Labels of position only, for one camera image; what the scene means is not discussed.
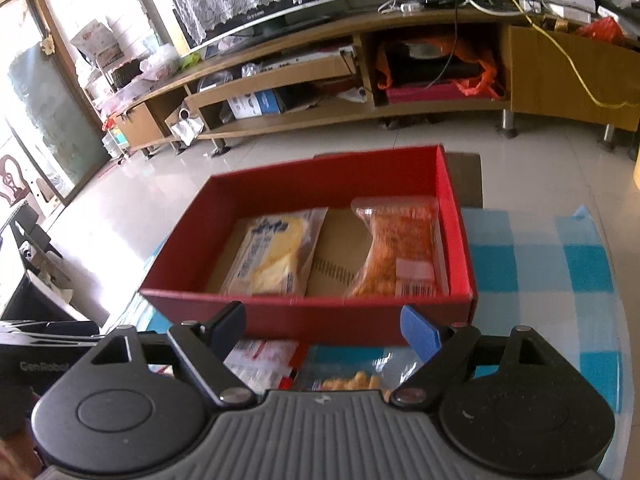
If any blue checked tablecloth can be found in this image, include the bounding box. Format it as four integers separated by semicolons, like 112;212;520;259
102;205;633;480

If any black furniture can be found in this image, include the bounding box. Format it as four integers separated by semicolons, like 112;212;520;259
0;205;103;328

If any yellow cable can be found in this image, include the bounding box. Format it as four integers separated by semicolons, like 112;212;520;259
472;0;640;109

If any small orange plastic bag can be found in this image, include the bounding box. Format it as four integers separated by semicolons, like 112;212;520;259
575;16;627;45

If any white plastic bag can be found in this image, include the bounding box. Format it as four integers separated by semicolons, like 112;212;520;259
167;102;207;147

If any wooden television stand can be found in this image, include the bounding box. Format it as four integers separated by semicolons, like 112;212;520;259
110;7;640;156

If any flat red box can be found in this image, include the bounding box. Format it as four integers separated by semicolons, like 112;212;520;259
387;85;501;107

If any clear packet of yellow puffs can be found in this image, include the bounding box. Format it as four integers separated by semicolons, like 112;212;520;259
292;345;426;393

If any white and red snack packet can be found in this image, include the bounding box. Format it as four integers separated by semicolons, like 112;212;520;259
222;339;301;396

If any red cardboard box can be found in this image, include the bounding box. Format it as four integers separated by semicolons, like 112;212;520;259
139;144;478;348

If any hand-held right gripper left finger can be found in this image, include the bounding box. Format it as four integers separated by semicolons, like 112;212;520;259
87;301;256;408

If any blue and white carton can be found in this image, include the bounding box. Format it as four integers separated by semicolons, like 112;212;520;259
227;91;287;120

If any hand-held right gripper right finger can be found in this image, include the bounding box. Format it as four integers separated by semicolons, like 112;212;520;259
387;304;556;408

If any orange snack packet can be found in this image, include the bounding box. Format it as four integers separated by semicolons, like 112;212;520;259
347;196;451;298

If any white storage cart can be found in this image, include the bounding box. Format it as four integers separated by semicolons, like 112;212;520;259
70;19;133;162

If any yellow bread snack packet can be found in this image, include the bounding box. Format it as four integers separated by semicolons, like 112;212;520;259
220;208;328;297

